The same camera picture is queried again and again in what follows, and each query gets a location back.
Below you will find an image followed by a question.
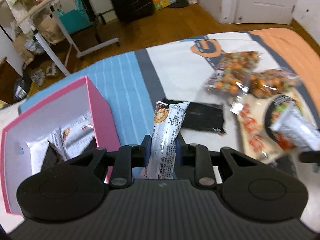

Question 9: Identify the white blue snack bar packet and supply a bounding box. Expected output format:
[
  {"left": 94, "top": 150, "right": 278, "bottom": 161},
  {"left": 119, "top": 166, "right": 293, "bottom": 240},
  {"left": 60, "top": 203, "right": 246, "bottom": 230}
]
[{"left": 270, "top": 102, "right": 319, "bottom": 152}]

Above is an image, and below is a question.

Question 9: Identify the white grey snack packet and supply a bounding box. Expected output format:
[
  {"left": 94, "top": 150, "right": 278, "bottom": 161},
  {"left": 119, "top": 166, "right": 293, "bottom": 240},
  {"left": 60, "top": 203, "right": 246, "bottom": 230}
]
[{"left": 140, "top": 101, "right": 190, "bottom": 180}]

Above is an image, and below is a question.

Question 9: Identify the large instant noodle bag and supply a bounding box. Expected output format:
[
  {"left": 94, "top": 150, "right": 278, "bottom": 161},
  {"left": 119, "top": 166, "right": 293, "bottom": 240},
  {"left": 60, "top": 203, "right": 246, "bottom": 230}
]
[{"left": 236, "top": 89, "right": 320, "bottom": 165}]

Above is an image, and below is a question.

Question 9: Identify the quail egg bag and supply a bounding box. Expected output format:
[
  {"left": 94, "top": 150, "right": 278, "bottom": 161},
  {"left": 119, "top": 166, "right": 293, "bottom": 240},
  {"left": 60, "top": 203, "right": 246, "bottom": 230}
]
[
  {"left": 231, "top": 69, "right": 301, "bottom": 115},
  {"left": 204, "top": 51, "right": 260, "bottom": 95}
]

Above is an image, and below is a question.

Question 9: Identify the black snack packet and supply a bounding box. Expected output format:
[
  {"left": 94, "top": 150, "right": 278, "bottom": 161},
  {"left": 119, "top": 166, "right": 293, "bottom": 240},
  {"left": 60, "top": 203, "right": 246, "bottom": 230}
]
[{"left": 154, "top": 98, "right": 225, "bottom": 134}]

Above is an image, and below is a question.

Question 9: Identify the white packet in box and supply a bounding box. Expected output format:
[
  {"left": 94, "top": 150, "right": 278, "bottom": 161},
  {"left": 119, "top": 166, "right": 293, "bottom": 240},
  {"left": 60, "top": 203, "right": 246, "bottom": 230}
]
[{"left": 26, "top": 111, "right": 95, "bottom": 174}]

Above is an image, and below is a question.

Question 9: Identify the pink storage box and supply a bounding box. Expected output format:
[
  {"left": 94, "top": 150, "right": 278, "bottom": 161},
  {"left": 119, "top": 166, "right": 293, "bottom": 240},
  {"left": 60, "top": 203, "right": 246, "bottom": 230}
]
[{"left": 1, "top": 76, "right": 120, "bottom": 215}]

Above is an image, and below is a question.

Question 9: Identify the patterned bed cover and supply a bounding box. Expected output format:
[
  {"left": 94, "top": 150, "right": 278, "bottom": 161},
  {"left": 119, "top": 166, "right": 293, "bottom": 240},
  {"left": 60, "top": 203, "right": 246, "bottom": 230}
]
[{"left": 1, "top": 33, "right": 319, "bottom": 239}]

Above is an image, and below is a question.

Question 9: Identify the teal shopping bag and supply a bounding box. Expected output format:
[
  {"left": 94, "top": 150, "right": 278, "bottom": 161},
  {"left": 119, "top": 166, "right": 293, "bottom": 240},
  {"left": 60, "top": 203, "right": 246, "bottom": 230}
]
[{"left": 56, "top": 0, "right": 91, "bottom": 34}]

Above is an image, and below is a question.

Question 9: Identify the white door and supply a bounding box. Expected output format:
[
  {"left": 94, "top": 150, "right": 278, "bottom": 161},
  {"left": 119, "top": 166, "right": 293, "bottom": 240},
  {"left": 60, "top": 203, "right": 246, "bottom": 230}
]
[{"left": 234, "top": 0, "right": 298, "bottom": 24}]

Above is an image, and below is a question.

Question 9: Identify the white rolling desk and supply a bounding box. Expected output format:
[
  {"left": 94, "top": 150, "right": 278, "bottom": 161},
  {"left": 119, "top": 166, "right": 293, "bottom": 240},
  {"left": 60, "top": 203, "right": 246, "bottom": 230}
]
[{"left": 16, "top": 0, "right": 120, "bottom": 76}]

